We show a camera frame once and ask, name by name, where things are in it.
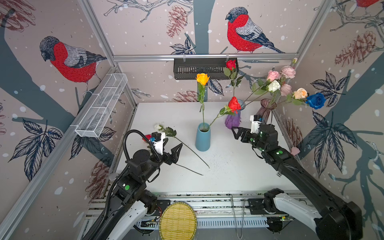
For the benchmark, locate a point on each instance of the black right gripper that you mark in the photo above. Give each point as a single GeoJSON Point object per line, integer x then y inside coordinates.
{"type": "Point", "coordinates": [247, 132]}

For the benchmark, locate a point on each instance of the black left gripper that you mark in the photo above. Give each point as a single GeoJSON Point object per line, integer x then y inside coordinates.
{"type": "Point", "coordinates": [174, 157]}

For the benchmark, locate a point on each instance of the white rose flower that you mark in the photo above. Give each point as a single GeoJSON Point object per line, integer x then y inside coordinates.
{"type": "Point", "coordinates": [169, 132]}
{"type": "Point", "coordinates": [274, 97]}

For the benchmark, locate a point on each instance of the smoky pink glass vase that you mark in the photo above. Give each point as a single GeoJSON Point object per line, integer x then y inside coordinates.
{"type": "Point", "coordinates": [265, 109]}

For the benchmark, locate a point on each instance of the pink carnation flower stem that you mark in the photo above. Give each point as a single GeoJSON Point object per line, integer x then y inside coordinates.
{"type": "Point", "coordinates": [286, 89]}

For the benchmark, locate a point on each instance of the cream peach rose stem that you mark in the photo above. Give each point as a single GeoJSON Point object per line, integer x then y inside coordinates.
{"type": "Point", "coordinates": [297, 98]}

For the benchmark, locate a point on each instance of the pink rose flower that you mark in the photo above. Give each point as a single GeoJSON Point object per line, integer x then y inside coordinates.
{"type": "Point", "coordinates": [273, 75]}

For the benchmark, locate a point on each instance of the dark red rose flower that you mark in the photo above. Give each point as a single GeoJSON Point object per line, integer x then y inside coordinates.
{"type": "Point", "coordinates": [231, 71]}

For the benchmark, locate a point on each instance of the orange rose flower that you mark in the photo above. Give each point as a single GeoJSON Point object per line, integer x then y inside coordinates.
{"type": "Point", "coordinates": [202, 80]}

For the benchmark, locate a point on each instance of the blue rose flower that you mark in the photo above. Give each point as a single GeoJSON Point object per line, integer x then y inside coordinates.
{"type": "Point", "coordinates": [316, 101]}

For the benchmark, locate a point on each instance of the blue purple glass vase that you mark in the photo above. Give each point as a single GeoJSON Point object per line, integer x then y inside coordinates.
{"type": "Point", "coordinates": [234, 121]}

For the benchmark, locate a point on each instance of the teal ceramic vase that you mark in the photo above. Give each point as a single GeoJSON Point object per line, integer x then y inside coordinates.
{"type": "Point", "coordinates": [203, 137]}

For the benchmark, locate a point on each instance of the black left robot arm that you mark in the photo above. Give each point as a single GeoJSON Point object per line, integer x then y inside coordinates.
{"type": "Point", "coordinates": [128, 199]}

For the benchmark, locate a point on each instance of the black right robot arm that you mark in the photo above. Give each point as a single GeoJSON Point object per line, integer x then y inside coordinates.
{"type": "Point", "coordinates": [330, 217]}

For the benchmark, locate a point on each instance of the pink silicone spatula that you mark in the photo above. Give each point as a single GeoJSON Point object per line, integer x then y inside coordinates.
{"type": "Point", "coordinates": [295, 151]}

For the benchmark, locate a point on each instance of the yellow woven round mat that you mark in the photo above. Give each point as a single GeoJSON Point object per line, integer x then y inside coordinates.
{"type": "Point", "coordinates": [178, 222]}

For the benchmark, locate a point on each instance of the white mesh wall shelf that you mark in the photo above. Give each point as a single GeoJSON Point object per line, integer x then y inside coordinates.
{"type": "Point", "coordinates": [98, 114]}

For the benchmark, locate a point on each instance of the black hanging wire basket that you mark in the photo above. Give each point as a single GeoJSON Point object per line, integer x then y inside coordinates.
{"type": "Point", "coordinates": [189, 68]}

